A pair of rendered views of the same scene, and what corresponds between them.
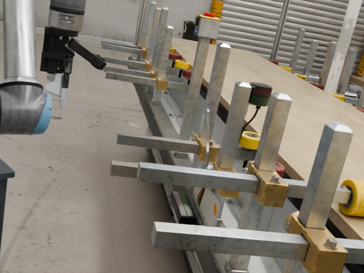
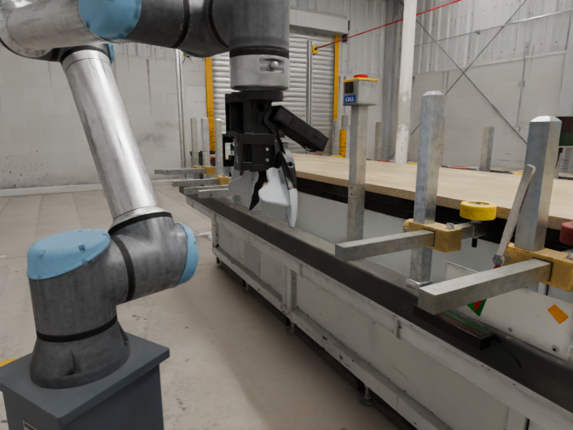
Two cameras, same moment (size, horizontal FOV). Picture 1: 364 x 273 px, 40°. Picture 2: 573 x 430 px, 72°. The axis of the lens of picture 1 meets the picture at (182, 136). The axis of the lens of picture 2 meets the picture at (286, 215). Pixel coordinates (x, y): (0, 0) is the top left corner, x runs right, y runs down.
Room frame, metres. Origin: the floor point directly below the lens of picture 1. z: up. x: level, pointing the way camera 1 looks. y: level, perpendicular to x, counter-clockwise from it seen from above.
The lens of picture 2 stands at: (0.72, 0.48, 1.08)
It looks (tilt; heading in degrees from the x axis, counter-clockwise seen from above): 12 degrees down; 345
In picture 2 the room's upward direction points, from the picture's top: straight up
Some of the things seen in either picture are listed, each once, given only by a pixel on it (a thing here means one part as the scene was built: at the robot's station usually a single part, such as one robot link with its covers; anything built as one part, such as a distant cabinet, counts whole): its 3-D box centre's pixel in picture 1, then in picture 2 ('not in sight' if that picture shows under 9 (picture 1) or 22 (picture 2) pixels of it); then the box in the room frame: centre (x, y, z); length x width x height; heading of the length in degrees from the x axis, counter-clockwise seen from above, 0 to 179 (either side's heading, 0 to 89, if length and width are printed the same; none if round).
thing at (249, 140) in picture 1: (248, 150); (476, 224); (1.51, -0.21, 0.85); 0.08 x 0.08 x 0.11
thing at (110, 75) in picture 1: (149, 82); (246, 191); (2.44, 0.21, 0.82); 0.43 x 0.03 x 0.04; 104
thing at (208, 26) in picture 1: (206, 27); (360, 93); (1.77, -0.01, 1.18); 0.07 x 0.07 x 0.08; 14
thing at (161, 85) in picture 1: (160, 82); not in sight; (2.47, 0.16, 0.82); 0.13 x 0.06 x 0.05; 14
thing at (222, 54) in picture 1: (208, 119); (425, 197); (1.52, -0.07, 0.93); 0.03 x 0.03 x 0.48; 14
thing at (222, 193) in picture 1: (225, 177); (540, 263); (1.26, -0.14, 0.85); 0.13 x 0.06 x 0.05; 14
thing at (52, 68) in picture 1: (59, 51); (256, 132); (1.33, 0.37, 1.08); 0.09 x 0.08 x 0.12; 105
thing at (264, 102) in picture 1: (258, 98); (558, 138); (1.29, -0.17, 1.07); 0.06 x 0.06 x 0.02
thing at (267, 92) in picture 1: (260, 89); (560, 124); (1.29, -0.17, 1.09); 0.06 x 0.06 x 0.02
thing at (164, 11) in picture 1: (157, 51); (234, 161); (2.73, 0.22, 0.93); 0.03 x 0.03 x 0.48; 14
